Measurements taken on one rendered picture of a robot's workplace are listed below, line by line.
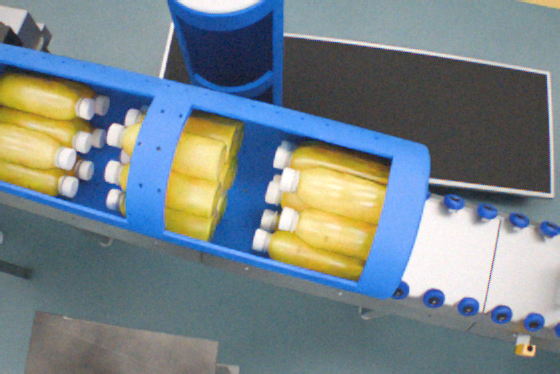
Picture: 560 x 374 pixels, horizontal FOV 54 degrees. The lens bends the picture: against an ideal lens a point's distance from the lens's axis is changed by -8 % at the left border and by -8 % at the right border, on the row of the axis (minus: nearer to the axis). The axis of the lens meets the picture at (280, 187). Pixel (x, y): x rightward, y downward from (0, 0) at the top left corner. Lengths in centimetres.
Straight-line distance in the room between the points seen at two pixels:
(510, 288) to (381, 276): 41
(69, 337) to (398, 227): 65
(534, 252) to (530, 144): 101
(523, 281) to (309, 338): 102
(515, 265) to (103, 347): 86
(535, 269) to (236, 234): 64
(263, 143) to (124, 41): 142
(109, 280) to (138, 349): 109
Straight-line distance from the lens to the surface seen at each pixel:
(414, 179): 96
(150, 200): 98
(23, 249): 235
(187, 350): 113
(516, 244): 132
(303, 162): 104
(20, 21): 163
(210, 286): 215
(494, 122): 227
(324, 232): 100
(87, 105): 114
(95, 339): 116
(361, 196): 97
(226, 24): 133
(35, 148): 112
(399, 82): 223
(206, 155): 99
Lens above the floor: 212
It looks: 75 degrees down
